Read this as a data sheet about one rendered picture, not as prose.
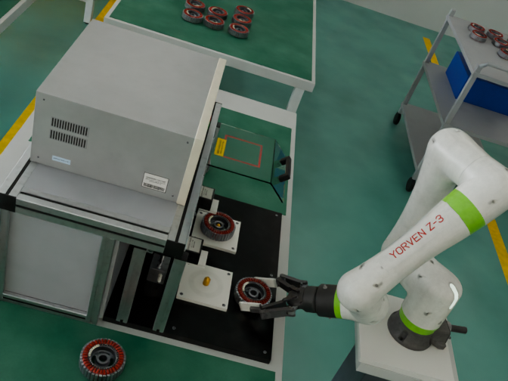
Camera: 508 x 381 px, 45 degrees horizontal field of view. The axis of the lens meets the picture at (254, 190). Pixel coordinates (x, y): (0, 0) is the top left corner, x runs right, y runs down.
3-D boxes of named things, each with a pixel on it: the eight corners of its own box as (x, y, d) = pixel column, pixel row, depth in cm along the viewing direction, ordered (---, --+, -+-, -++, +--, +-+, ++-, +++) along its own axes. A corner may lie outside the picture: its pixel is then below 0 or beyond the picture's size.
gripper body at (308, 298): (316, 320, 171) (285, 316, 175) (324, 301, 178) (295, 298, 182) (312, 298, 168) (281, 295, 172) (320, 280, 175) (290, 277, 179)
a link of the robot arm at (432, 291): (414, 293, 197) (441, 252, 186) (445, 331, 188) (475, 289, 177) (385, 301, 191) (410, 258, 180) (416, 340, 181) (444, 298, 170)
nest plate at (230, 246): (240, 224, 207) (240, 221, 206) (235, 254, 195) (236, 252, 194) (197, 212, 205) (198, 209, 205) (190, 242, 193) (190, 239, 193)
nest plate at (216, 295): (231, 274, 188) (233, 272, 187) (226, 311, 176) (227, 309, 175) (184, 261, 186) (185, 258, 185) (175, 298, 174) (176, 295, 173)
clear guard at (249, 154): (286, 159, 203) (292, 144, 199) (283, 202, 184) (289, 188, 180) (191, 130, 199) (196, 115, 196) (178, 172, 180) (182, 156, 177)
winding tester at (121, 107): (209, 118, 187) (227, 59, 175) (184, 205, 152) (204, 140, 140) (84, 79, 183) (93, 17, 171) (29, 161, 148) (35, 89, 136)
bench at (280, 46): (284, 58, 503) (316, -30, 459) (270, 193, 356) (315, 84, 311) (154, 17, 491) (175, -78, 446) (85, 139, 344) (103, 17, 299)
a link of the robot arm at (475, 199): (497, 170, 163) (492, 145, 154) (532, 201, 155) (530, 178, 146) (441, 211, 164) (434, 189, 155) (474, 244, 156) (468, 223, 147)
